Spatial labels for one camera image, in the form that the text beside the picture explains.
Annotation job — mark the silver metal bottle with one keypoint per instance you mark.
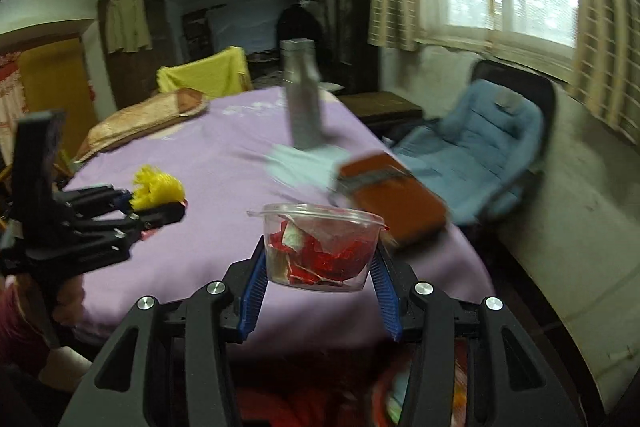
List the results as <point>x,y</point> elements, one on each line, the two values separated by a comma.
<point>302,107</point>

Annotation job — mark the brown beige pillow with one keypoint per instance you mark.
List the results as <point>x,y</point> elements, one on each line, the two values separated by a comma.
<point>145,117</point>

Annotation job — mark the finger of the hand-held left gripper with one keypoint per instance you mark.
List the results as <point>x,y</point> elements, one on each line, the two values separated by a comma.
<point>100,199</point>
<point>145,219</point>

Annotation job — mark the clear cup with red wrappers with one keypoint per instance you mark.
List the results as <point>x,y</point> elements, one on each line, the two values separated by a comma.
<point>320,257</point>

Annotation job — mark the brown leather wallet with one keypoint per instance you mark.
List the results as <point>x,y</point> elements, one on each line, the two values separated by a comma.
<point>400,202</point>

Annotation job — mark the dark tall cabinet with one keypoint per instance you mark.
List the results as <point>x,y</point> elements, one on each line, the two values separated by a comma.
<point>355,7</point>

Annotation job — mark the dark wooden side table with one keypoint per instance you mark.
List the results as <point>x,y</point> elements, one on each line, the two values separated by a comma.
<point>385,104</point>

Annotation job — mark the person's left hand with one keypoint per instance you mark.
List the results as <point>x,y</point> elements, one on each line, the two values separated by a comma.
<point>72,299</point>

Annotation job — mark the black chair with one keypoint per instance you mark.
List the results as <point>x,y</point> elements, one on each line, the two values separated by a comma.
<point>530,82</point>

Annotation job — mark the white board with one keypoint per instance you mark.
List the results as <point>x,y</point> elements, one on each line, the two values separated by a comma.
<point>245,27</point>

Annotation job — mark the blue seat cushion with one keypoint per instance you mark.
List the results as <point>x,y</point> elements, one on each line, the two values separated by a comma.
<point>475,142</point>

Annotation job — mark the white floral curtain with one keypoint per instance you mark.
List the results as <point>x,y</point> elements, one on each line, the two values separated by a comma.
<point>10,97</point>

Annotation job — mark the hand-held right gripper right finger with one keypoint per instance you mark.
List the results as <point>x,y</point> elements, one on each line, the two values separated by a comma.
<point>385,297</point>

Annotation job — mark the beige hanging shirt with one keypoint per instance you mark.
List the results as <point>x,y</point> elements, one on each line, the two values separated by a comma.
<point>127,22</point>

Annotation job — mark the dark wooden wardrobe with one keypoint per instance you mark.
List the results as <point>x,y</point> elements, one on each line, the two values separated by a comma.
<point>162,57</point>

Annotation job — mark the red cloth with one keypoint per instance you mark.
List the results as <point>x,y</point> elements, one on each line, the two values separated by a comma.
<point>300,402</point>

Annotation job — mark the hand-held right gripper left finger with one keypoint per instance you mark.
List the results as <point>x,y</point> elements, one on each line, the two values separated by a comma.
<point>252,292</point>

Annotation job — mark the black backpack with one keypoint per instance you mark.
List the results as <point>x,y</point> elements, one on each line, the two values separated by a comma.
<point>300,24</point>

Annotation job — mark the orange wooden door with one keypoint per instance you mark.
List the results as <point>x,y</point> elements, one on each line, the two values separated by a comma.
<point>55,82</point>

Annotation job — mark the yellow cloth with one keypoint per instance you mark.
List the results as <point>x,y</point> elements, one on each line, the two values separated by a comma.
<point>205,74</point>

